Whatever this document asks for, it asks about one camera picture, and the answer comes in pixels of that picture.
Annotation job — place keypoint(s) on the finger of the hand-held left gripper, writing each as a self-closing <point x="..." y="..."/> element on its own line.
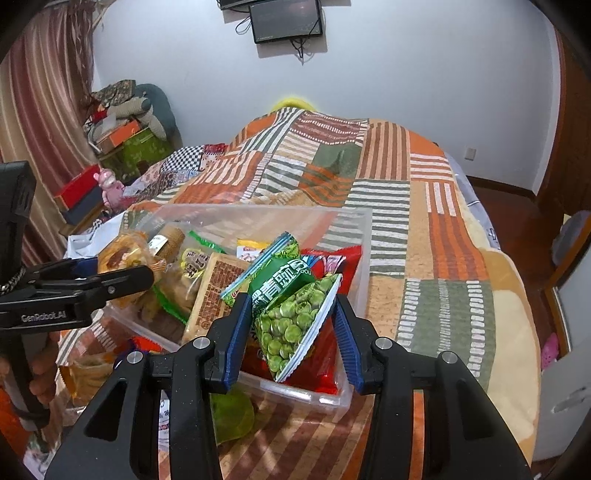
<point x="69" y="270"/>
<point x="129" y="279"/>

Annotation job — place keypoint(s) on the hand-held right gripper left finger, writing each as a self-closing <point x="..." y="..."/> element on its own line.
<point x="233" y="350"/>

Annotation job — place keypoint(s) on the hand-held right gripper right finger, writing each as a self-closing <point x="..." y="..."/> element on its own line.
<point x="348" y="350"/>

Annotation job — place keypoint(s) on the clear fried pastry packet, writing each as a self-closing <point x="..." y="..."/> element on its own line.
<point x="124" y="251"/>

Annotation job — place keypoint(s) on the red snack packet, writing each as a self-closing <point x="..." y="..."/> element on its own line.
<point x="323" y="369"/>

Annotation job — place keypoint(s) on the brown cake packet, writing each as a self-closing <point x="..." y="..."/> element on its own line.
<point x="217" y="295"/>

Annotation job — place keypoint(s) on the long biscuit packet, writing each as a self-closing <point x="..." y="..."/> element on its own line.
<point x="173" y="240"/>

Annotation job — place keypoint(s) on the blue-edged green pea packet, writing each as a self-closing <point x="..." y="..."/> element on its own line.
<point x="286" y="323"/>

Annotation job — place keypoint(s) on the green-edged pastry bag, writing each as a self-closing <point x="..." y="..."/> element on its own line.
<point x="189" y="272"/>

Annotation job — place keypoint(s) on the yellow snack packet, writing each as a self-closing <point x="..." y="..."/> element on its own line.
<point x="251" y="249"/>

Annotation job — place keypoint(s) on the clear plastic container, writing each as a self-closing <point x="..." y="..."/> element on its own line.
<point x="332" y="230"/>

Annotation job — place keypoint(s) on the person's left hand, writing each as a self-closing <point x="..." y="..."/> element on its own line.
<point x="46" y="364"/>

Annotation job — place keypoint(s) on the white cloth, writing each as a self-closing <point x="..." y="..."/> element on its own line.
<point x="87" y="240"/>

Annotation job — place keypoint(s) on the grey box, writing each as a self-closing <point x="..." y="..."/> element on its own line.
<point x="85" y="210"/>

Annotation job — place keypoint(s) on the red box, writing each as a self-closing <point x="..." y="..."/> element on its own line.
<point x="78" y="184"/>

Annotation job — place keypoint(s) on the green translucent snack packet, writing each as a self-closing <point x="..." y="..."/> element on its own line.
<point x="233" y="415"/>

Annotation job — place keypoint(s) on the pink bunny toy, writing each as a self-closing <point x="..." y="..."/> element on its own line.
<point x="110" y="187"/>

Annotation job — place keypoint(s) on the white printed snack packet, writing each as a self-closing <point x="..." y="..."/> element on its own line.
<point x="165" y="415"/>

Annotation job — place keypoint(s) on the striped brown curtain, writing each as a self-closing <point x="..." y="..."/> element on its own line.
<point x="41" y="115"/>

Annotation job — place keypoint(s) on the clear bag of buns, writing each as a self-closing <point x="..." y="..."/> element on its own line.
<point x="87" y="374"/>

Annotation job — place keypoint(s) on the orange box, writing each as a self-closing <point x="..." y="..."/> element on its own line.
<point x="117" y="134"/>

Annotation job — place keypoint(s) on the checkered patchwork quilt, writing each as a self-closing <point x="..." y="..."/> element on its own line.
<point x="184" y="161"/>

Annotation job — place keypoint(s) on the dark patterned cloth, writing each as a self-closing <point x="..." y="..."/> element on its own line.
<point x="113" y="91"/>

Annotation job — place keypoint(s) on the striped patchwork blanket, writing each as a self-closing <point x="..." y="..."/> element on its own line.
<point x="392" y="194"/>

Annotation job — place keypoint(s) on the grey plush toy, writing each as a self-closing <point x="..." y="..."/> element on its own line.
<point x="157" y="110"/>

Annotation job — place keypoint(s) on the grey bed sheet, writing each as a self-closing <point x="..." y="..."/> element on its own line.
<point x="475" y="203"/>

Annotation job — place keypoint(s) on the pink slipper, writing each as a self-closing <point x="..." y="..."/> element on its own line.
<point x="549" y="353"/>

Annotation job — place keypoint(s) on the yellow hoop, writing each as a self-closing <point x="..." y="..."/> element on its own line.
<point x="291" y="101"/>

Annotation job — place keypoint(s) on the small black monitor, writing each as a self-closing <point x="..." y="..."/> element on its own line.
<point x="286" y="18"/>

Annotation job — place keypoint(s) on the wooden wardrobe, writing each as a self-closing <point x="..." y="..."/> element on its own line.
<point x="572" y="115"/>

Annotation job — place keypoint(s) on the white wall socket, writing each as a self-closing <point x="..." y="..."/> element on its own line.
<point x="470" y="153"/>

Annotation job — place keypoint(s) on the wall-mounted black television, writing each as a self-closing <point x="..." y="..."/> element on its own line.
<point x="233" y="3"/>

